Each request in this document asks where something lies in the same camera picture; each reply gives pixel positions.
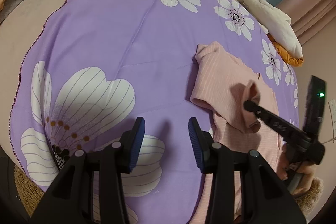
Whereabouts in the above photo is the pink knit sweater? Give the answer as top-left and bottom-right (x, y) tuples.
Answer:
(189, 41), (285, 224)

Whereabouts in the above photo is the person right hand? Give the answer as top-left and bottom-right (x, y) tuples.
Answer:
(276, 144), (317, 197)

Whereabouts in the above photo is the white goose plush toy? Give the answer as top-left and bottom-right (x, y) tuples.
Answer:
(238, 0), (304, 67)

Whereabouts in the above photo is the purple floral bedspread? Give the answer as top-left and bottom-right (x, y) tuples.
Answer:
(10, 0), (298, 223)

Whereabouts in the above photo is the white wall socket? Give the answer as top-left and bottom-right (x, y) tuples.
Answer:
(329, 99), (336, 138)

